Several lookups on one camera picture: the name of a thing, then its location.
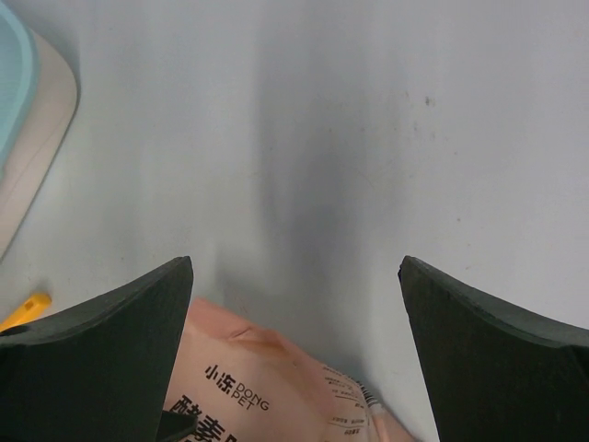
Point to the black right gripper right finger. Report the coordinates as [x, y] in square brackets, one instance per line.
[494, 371]

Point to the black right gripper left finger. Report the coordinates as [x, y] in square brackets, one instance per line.
[100, 370]

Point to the yellow plastic litter scoop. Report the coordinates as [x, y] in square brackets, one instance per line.
[32, 308]

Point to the pink cat litter bag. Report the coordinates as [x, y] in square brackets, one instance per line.
[245, 383]

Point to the teal and beige litter box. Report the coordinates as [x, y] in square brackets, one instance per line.
[39, 96]

